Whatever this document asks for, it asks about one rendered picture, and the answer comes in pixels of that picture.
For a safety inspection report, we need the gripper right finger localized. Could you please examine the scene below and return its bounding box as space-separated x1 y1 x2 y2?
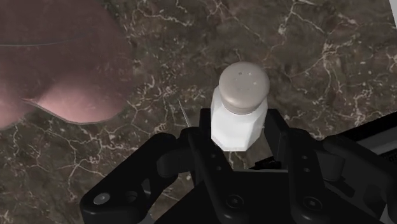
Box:
263 108 397 224

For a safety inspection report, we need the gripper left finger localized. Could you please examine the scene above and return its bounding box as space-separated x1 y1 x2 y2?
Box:
80 108 249 224

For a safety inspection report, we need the white salt shaker grey cap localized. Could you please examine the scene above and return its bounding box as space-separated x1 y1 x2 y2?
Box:
210 61 270 153

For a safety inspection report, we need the pink rounded bowl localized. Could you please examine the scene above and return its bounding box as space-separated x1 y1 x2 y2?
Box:
0 0 137 130

